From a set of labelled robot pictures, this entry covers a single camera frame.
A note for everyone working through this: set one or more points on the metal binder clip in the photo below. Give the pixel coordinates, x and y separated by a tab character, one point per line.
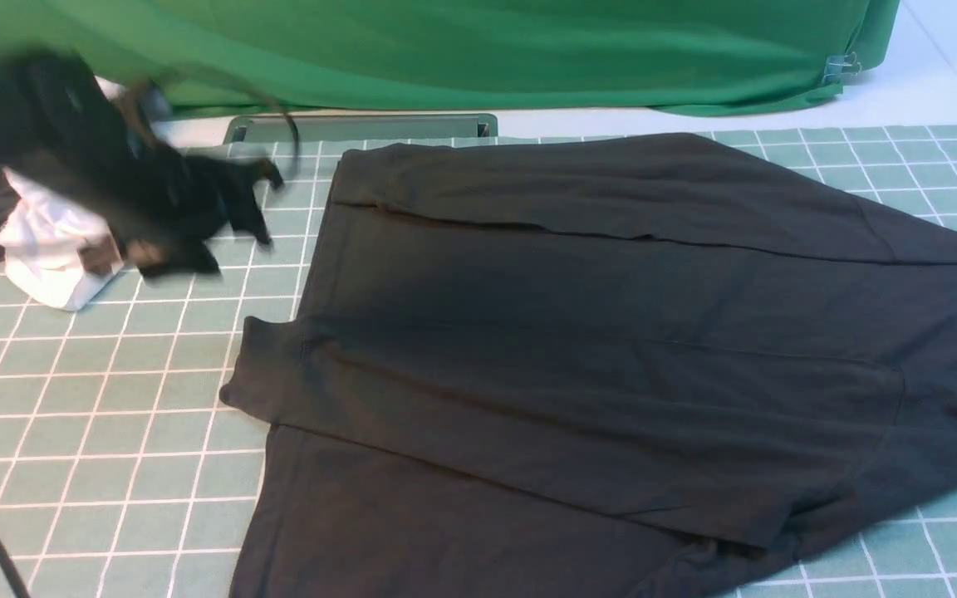
838	68

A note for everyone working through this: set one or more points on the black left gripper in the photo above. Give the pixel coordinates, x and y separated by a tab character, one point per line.
195	195

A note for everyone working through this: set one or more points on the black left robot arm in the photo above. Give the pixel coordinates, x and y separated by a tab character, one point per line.
58	129

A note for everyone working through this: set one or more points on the dark gray long-sleeve shirt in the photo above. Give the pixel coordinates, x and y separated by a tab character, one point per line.
646	367

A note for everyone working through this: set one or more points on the green backdrop cloth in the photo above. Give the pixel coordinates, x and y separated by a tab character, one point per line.
693	58

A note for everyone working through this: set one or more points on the green checkered tablecloth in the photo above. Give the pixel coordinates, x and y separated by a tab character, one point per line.
122	475

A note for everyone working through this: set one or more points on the white crumpled garment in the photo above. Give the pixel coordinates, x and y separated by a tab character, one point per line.
58	253

